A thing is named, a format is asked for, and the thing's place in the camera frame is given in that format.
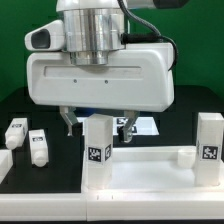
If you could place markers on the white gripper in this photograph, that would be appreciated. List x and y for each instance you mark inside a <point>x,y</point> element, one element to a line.
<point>137,77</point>

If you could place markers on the white desk top tray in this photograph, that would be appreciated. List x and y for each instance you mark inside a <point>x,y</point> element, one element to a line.
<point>154,169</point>

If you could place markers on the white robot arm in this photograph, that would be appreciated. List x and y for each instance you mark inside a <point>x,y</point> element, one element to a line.
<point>100,55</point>

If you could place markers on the white marker plate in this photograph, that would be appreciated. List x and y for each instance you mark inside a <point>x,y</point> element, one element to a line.
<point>146,126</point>

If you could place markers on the white left corner block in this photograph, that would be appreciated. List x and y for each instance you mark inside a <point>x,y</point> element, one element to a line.
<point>6,162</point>

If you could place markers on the white front rail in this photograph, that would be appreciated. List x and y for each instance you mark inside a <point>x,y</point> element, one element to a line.
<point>99,207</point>

